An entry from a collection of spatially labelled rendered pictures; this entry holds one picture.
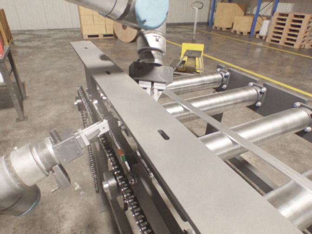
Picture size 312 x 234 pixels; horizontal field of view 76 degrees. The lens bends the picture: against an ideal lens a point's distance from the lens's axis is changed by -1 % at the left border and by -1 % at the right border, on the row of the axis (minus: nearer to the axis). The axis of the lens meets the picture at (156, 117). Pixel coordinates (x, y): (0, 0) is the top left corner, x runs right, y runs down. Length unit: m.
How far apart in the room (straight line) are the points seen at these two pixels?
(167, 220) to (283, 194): 0.33
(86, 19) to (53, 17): 2.90
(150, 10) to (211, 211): 0.40
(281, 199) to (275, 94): 0.78
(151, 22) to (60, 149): 0.34
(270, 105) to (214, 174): 1.11
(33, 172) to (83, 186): 1.34
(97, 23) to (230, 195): 7.74
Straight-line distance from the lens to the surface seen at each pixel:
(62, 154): 0.49
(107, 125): 0.53
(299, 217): 0.66
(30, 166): 0.52
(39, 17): 10.48
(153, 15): 0.49
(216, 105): 1.09
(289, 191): 0.69
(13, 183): 0.54
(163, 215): 0.50
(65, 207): 1.76
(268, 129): 0.95
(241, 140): 0.79
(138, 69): 0.61
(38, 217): 1.78
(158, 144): 0.30
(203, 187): 0.26
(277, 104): 1.33
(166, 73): 0.64
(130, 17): 0.49
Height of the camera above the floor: 1.36
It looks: 31 degrees down
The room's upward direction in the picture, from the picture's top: 2 degrees clockwise
